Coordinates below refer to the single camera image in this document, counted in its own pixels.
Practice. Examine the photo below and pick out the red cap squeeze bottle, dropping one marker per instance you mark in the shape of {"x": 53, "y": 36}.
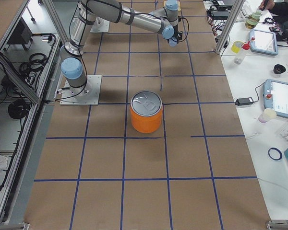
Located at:
{"x": 244, "y": 49}

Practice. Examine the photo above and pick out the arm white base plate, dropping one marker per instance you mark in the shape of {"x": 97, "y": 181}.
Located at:
{"x": 81, "y": 97}
{"x": 100, "y": 26}

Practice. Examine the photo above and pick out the glass teapot with tea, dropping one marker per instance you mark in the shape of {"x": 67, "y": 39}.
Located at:
{"x": 253, "y": 19}

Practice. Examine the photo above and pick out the upper teach pendant tablet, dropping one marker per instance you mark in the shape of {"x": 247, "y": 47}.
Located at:
{"x": 263, "y": 42}

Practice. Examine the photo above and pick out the right aluminium frame post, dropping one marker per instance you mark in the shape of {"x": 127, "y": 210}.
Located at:
{"x": 236, "y": 8}

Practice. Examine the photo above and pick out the yellow tape roll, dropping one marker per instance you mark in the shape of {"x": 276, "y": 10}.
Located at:
{"x": 236, "y": 46}

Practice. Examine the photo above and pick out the teach pendant tablet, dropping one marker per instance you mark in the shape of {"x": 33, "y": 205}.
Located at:
{"x": 263, "y": 42}
{"x": 275, "y": 96}

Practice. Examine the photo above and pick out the lower teach pendant tablet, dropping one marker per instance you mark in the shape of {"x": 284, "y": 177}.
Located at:
{"x": 275, "y": 96}

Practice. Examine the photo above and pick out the black bowl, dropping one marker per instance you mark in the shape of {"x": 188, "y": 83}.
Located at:
{"x": 279, "y": 69}

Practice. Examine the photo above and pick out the black power adapter brick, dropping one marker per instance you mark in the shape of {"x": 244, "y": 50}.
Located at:
{"x": 244, "y": 101}

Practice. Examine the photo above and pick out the translucent plastic cup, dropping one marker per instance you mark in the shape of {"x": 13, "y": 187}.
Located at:
{"x": 267, "y": 115}

